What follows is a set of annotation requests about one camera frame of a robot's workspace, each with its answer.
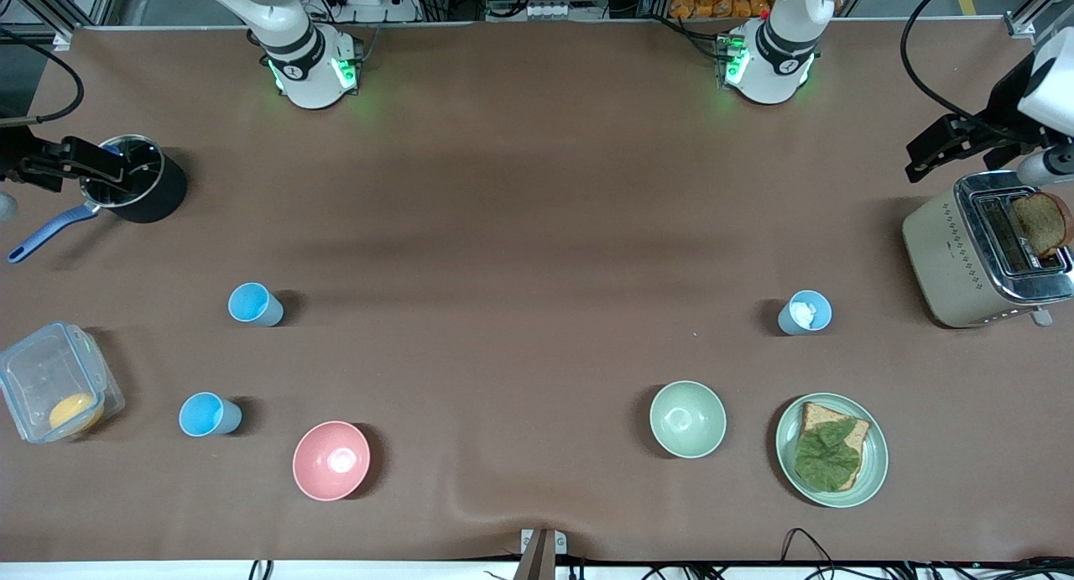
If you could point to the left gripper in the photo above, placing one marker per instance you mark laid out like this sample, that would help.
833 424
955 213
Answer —
1000 110

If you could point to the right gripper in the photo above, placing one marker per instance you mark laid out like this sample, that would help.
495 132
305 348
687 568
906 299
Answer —
15 154

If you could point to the blue plastic cup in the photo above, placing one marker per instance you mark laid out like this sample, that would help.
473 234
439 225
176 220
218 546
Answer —
201 415
254 302

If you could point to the blue cup with white filling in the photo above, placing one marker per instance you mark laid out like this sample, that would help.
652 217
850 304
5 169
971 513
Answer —
815 303

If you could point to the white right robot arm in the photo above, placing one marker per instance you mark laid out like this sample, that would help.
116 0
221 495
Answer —
306 68

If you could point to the brown toast slice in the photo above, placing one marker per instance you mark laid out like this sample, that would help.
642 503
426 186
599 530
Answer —
1040 223

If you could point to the beige and chrome toaster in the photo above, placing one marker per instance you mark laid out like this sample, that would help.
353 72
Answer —
935 261

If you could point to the clear plastic storage container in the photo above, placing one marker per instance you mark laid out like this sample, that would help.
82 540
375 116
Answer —
42 370

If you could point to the white crumpled wad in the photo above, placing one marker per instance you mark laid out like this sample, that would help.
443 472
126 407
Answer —
804 315

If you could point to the orange round food piece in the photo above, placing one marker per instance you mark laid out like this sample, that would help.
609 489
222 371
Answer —
74 412

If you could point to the bread slice under lettuce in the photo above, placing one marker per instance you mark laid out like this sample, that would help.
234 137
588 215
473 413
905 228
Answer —
843 415

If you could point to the pale green plate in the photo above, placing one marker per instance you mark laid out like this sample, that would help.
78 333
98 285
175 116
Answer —
873 462

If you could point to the green lettuce leaf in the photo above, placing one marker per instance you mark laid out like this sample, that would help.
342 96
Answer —
826 458

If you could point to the pink bowl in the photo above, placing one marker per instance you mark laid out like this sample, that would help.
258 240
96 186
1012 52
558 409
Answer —
331 461

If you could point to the pale green bowl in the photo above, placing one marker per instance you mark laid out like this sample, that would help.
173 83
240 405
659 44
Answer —
687 419

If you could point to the brown table mat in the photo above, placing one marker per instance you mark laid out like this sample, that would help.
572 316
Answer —
520 227

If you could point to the metal table clamp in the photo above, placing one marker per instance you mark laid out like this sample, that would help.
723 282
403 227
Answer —
541 551

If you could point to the aluminium frame profile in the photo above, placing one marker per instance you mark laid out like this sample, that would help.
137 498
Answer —
1036 13
71 5

